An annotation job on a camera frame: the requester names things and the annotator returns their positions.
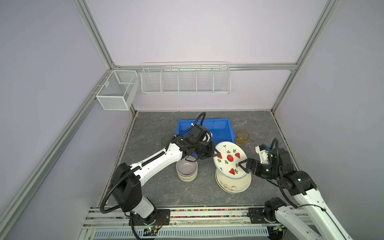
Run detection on cream floral plate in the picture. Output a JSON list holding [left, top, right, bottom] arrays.
[[215, 170, 252, 194]]

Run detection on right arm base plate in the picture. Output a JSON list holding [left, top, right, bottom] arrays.
[[247, 207, 270, 224]]

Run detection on aluminium mounting rail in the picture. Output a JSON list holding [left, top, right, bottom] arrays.
[[77, 204, 346, 240]]

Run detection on green glass cup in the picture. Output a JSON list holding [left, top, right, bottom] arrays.
[[161, 136, 173, 147]]

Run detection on long white wire basket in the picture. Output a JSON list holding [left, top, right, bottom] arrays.
[[141, 62, 232, 95]]

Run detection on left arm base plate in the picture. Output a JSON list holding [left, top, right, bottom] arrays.
[[129, 209, 171, 226]]

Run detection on small white mesh basket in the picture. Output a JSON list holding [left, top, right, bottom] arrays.
[[96, 70, 140, 111]]

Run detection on amber glass cup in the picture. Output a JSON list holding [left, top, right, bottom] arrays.
[[235, 130, 250, 146]]

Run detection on watermelon pattern plate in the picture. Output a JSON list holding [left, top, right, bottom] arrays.
[[213, 142, 247, 180]]

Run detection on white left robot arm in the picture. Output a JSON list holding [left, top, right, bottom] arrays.
[[100, 132, 216, 220]]

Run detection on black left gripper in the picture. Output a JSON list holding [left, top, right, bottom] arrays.
[[194, 140, 220, 159]]

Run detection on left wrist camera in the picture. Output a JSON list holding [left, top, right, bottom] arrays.
[[190, 125, 212, 143]]

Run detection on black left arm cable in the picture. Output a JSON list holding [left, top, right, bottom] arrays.
[[99, 167, 142, 214]]

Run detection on stacked lower bowls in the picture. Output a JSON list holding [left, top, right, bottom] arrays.
[[178, 172, 198, 182]]

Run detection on purple top bowl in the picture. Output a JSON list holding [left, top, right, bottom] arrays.
[[176, 159, 198, 176]]

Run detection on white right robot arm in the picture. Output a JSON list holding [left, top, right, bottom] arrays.
[[238, 154, 351, 240]]

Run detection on blue plastic bin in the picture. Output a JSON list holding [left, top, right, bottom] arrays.
[[176, 119, 235, 145]]

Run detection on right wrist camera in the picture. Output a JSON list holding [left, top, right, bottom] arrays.
[[255, 145, 291, 165]]

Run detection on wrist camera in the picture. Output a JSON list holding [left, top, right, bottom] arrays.
[[190, 125, 212, 143], [255, 145, 291, 165]]

